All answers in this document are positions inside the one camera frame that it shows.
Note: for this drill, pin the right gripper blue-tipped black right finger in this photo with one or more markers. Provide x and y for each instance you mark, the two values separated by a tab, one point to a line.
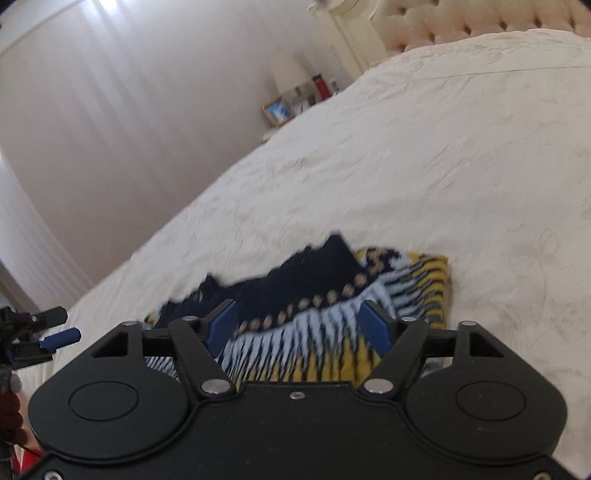
399	343

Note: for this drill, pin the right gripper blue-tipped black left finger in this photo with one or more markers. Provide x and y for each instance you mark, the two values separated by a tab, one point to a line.
198	342

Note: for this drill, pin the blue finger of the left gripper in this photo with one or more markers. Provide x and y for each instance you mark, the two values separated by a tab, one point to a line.
61	339

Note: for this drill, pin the navy yellow patterned knit sweater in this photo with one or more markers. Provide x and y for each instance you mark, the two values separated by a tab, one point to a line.
298	322

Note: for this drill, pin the white embroidered bedspread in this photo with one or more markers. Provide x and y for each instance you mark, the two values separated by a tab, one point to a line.
477	150

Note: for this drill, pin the small white nightstand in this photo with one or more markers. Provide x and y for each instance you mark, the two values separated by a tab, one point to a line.
269	134

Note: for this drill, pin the white sheer curtain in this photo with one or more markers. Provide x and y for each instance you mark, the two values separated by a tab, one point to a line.
117	114

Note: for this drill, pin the small desk clock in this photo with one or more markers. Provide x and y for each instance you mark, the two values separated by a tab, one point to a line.
302	102

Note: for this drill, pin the red bottle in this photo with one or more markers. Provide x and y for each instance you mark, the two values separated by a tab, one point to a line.
322	87

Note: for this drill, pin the small white jar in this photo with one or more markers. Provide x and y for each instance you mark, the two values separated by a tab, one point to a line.
334	83

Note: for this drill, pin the white table lamp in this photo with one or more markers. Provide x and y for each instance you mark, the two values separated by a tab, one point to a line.
289	75

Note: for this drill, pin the cream tufted headboard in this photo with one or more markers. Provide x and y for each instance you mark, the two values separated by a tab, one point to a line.
406	25

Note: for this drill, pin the gold picture frame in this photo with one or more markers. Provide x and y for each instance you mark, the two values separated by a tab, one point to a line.
277	112

